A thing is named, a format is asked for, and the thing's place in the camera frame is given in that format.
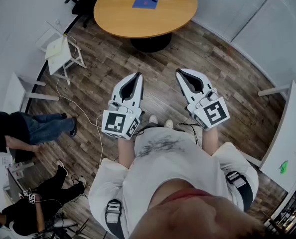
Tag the blue notebook stationery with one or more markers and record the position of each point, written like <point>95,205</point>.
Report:
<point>145,3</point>

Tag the small white side table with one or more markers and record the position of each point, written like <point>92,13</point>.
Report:
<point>60,60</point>

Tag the person's left forearm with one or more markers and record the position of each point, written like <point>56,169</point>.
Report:
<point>126,151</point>

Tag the white table with green mark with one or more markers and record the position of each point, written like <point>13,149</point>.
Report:
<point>285,138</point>

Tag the person's white shoe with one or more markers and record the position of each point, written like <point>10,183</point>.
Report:
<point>153,119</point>
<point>168,123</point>

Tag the white paper sheets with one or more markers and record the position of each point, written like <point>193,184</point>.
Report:
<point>54,47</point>

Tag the black desk base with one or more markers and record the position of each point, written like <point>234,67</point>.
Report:
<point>150,42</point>

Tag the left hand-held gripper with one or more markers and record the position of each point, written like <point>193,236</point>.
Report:
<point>118,123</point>

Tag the person's white shirt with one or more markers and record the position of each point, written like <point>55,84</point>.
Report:
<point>168,165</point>

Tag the person's right forearm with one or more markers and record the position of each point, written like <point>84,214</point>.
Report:
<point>209,139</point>

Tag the green sticker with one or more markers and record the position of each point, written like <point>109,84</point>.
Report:
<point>283,167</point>

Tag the person's face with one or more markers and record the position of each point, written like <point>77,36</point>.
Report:
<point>195,218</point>

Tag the round wooden desk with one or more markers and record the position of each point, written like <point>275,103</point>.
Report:
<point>143,19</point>

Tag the black office chair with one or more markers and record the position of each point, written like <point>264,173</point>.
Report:
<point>84,5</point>

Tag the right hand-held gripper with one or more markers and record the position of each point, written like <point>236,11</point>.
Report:
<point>212,112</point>

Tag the dark storage shelf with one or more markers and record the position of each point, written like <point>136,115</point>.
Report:
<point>291,208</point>

